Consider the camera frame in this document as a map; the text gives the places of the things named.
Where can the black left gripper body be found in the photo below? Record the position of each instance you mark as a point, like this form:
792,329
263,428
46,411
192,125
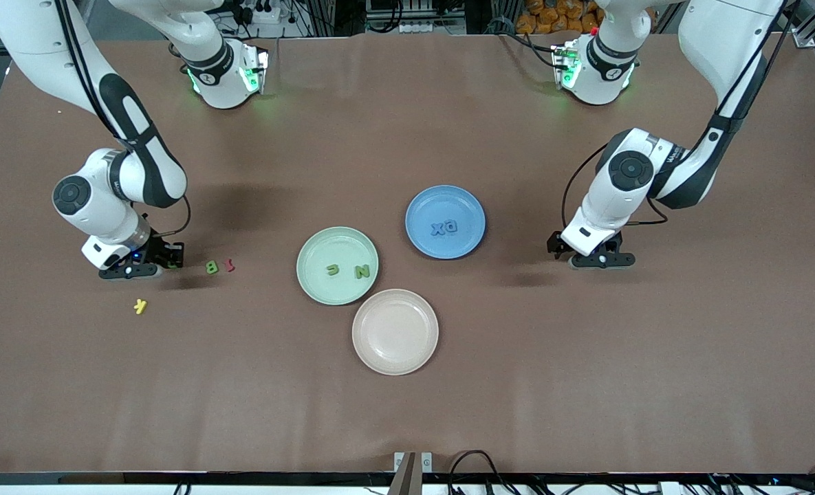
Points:
614,240

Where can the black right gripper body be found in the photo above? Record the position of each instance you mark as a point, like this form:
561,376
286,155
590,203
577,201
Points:
161,251

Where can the green letter B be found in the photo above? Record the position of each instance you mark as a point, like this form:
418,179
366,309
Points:
212,267

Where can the blue letter D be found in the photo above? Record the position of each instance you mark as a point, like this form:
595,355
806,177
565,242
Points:
452,226

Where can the blue letter X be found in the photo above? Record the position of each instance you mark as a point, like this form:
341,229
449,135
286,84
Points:
437,229

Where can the green letter U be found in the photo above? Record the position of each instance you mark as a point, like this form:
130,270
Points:
332,269

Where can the green letter N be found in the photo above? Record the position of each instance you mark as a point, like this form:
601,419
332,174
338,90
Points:
362,271

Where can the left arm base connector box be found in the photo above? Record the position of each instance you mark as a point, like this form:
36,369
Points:
565,65

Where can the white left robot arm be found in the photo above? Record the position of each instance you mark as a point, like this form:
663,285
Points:
620,185

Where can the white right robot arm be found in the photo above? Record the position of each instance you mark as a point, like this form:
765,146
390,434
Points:
91,206

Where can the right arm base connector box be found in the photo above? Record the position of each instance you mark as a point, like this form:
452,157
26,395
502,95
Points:
254,69

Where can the yellow letter K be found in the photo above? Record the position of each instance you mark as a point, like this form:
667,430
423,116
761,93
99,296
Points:
140,306

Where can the blue plate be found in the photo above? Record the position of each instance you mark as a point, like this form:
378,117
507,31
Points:
445,203

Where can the green plate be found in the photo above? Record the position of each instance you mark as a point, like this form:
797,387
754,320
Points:
337,292

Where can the beige plate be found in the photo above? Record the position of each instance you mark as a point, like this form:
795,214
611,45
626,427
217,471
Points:
395,331

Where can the brown table cover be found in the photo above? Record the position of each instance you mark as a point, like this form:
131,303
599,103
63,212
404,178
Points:
407,412

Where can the orange packets pile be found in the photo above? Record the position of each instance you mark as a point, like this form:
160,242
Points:
551,17

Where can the white power strip with plugs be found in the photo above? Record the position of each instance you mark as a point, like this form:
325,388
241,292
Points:
266,14

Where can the grey metal table bracket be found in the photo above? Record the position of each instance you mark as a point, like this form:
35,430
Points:
413,474

